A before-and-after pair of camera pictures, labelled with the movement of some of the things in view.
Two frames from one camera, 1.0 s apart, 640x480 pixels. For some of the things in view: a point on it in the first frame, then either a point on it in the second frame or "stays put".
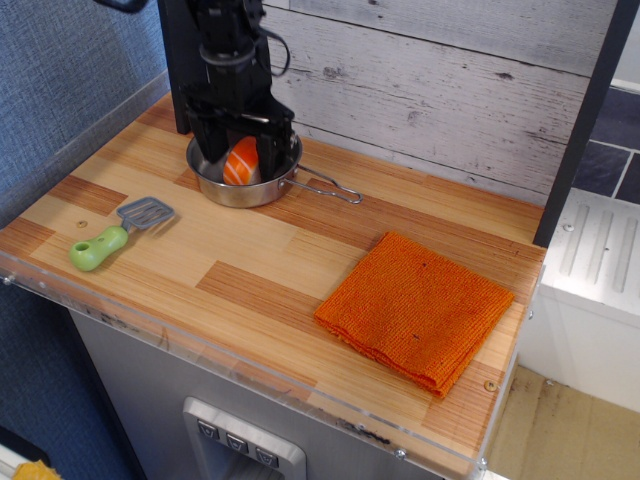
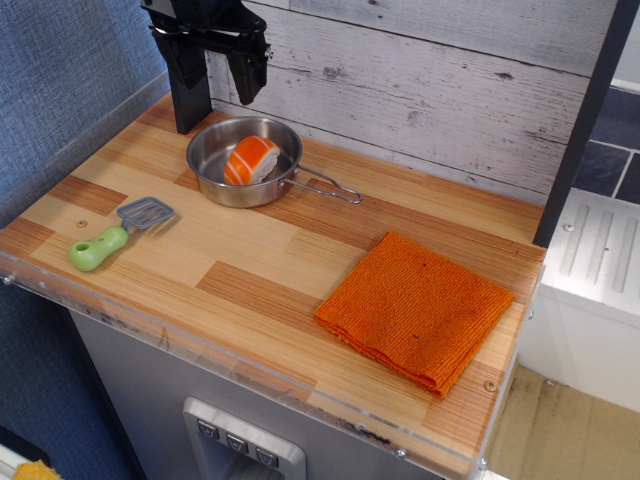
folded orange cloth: x=412 y=311 stays put
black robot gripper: x=242 y=93 -> x=183 y=29
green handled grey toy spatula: x=134 y=212 stays put
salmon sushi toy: x=241 y=162 stays put
